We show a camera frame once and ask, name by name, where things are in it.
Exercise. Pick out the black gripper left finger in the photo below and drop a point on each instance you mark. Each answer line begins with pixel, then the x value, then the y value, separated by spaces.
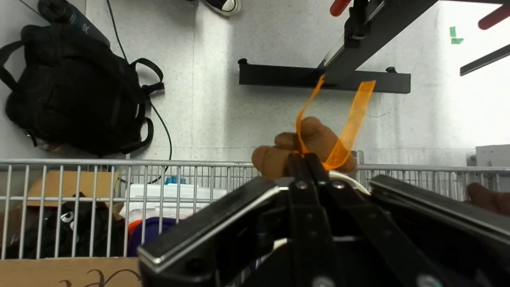
pixel 311 233

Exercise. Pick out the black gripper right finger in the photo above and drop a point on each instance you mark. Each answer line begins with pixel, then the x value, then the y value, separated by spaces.
pixel 372 244

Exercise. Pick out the brown plush toy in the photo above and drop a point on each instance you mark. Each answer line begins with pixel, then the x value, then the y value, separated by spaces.
pixel 276 160

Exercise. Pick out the white plastic container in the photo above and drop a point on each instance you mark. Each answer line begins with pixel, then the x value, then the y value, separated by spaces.
pixel 169 197

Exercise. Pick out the black cart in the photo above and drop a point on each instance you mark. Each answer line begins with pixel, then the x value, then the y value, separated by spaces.
pixel 324 77

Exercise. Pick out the dark blue container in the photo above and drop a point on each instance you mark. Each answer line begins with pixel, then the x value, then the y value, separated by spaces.
pixel 152 232

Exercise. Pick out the cardboard flap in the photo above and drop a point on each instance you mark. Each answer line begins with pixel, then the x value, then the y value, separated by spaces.
pixel 69 185

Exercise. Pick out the black lumpy bag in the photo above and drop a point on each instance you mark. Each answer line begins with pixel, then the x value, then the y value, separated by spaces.
pixel 58 228

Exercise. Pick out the black backpack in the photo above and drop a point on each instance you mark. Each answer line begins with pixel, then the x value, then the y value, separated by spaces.
pixel 74 90

